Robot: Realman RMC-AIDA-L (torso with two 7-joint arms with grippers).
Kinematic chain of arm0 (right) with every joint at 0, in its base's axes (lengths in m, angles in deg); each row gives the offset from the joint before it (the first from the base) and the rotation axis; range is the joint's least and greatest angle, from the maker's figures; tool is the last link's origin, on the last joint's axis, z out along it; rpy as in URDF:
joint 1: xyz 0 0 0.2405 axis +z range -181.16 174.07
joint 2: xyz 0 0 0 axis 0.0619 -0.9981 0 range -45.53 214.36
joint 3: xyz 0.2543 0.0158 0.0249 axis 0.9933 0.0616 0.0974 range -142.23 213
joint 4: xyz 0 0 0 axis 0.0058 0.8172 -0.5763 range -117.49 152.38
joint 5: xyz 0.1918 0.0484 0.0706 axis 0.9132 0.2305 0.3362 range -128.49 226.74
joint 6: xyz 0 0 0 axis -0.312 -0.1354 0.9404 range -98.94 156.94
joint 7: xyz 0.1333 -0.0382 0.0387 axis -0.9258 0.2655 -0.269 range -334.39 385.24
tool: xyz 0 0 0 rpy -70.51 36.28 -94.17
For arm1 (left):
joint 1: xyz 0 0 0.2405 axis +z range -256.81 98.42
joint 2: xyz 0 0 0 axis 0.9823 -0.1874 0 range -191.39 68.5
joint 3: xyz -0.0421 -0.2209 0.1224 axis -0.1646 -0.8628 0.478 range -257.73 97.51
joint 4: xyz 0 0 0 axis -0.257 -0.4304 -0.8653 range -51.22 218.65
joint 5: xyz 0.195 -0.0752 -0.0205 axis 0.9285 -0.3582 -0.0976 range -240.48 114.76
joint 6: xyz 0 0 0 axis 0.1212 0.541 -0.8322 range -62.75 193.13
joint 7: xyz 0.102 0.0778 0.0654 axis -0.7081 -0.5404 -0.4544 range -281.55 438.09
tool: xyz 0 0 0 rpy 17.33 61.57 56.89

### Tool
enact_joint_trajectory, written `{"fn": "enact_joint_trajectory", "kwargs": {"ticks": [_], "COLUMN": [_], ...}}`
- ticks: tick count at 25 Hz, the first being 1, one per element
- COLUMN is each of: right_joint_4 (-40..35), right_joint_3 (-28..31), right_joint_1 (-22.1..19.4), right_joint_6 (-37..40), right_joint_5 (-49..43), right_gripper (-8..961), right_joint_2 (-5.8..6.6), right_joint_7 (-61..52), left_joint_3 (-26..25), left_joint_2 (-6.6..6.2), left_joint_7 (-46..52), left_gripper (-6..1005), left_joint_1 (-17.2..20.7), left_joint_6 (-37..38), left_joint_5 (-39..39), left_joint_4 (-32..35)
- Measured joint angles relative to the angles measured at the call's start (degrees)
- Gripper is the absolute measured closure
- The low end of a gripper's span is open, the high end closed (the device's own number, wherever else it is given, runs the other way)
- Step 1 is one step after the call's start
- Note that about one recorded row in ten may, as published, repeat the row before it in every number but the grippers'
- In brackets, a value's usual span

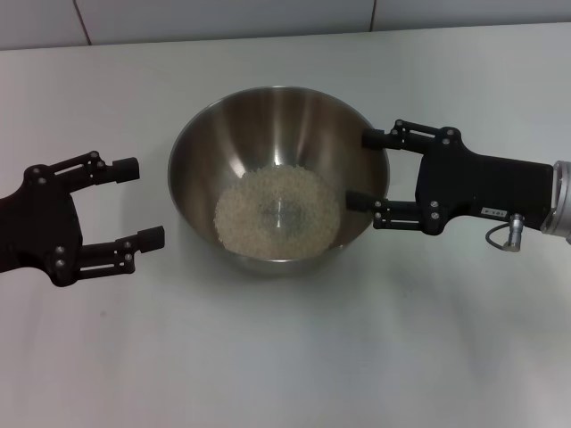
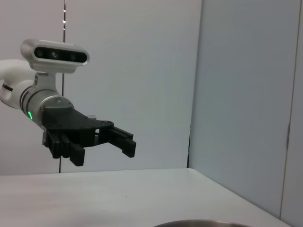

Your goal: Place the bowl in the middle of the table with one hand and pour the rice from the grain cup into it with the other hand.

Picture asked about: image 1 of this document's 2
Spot stainless steel mixing bowl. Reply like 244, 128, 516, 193
167, 84, 392, 276

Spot white rice grains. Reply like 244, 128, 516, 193
214, 163, 343, 259

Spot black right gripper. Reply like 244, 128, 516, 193
345, 118, 558, 237

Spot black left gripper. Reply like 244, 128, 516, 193
0, 150, 167, 288

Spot right wrist cable with plug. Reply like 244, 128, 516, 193
485, 213, 526, 251

